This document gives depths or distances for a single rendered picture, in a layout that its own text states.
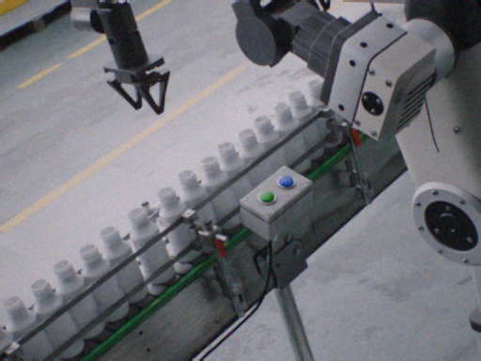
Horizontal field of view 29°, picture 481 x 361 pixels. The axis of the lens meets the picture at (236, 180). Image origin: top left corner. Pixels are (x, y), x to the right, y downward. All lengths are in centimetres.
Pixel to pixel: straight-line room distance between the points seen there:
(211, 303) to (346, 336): 130
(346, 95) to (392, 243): 240
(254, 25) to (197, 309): 84
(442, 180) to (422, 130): 10
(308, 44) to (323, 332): 211
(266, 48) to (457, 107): 28
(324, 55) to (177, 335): 89
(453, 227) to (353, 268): 204
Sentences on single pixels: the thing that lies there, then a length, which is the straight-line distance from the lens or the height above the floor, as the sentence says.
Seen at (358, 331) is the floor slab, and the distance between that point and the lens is 322.
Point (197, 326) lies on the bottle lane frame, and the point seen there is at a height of 88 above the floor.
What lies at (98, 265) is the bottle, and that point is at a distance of 180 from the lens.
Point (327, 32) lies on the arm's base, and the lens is 122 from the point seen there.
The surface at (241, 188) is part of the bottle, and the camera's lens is 201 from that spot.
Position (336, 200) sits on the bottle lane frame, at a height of 90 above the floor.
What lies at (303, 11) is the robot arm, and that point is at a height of 161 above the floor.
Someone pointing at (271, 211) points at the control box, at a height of 110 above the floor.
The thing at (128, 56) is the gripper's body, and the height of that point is 152.
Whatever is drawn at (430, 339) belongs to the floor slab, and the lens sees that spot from 312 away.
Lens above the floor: 202
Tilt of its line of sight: 28 degrees down
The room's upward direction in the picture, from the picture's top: 19 degrees counter-clockwise
